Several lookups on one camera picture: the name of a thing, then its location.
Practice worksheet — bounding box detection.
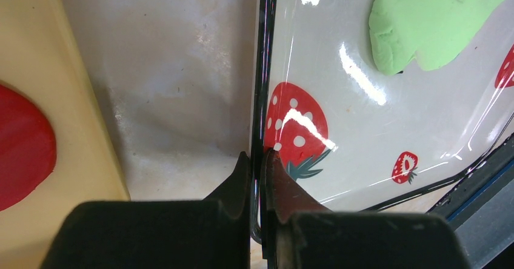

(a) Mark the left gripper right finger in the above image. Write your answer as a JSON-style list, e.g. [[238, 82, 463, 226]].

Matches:
[[260, 150, 470, 268]]

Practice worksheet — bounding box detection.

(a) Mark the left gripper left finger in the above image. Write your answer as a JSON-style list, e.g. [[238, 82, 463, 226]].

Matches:
[[41, 153, 252, 268]]

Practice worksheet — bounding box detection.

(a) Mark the white strawberry tray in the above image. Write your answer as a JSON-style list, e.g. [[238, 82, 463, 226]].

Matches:
[[250, 0, 513, 246]]

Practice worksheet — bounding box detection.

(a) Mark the green dough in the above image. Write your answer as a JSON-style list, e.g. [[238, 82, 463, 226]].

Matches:
[[369, 0, 505, 75]]

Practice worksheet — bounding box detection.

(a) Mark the red dough disc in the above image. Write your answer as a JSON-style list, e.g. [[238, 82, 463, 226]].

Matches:
[[1, 85, 57, 211]]

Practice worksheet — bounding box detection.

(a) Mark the yellow tray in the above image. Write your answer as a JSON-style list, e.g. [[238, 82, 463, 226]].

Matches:
[[1, 0, 130, 268]]

